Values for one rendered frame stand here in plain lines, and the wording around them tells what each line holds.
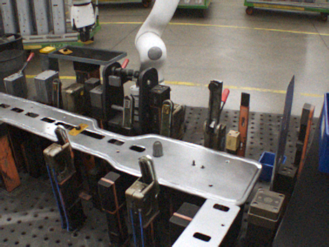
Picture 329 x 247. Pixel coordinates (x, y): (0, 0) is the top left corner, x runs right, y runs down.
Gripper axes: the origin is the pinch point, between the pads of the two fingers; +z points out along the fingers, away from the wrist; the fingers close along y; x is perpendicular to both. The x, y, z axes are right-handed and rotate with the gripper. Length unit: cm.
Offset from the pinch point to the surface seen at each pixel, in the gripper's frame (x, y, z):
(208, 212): 94, 29, 24
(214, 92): 72, 1, 6
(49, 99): 0.3, 23.0, 22.8
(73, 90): 15.6, 18.1, 16.0
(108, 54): 11.8, -3.8, 7.8
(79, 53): -1.5, 2.9, 7.8
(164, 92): 51, 1, 13
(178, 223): 90, 36, 26
